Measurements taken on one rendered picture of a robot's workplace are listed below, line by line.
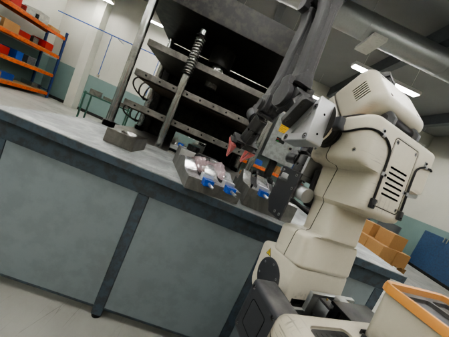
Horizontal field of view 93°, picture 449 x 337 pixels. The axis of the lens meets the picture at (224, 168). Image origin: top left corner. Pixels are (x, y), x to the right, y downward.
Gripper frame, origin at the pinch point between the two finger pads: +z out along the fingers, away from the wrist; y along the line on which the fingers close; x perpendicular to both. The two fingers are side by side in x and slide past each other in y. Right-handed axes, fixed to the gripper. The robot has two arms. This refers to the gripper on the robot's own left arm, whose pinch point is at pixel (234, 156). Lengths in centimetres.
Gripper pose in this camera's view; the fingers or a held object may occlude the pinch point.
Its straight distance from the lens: 89.8
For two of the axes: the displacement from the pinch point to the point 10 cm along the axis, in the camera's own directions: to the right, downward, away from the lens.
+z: -5.0, 7.0, 5.0
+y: -8.6, -3.4, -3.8
